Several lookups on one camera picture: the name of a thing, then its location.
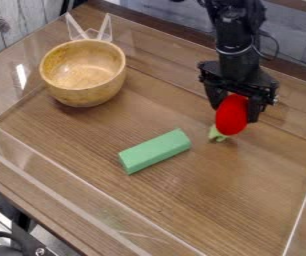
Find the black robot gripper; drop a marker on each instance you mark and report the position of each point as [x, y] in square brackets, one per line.
[236, 73]

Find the red plush fruit green leaf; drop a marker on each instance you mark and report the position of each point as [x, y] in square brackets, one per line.
[229, 118]

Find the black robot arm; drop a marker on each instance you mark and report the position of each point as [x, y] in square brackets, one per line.
[236, 20]

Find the green rectangular foam block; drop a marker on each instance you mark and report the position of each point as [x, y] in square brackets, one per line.
[153, 151]

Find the light wooden bowl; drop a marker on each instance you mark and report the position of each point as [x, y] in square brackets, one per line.
[84, 72]

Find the black metal stand base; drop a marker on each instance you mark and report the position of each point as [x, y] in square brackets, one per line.
[30, 246]

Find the clear acrylic tray enclosure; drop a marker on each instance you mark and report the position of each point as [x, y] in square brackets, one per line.
[105, 153]

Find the clear acrylic corner bracket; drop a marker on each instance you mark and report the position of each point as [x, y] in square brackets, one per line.
[77, 33]

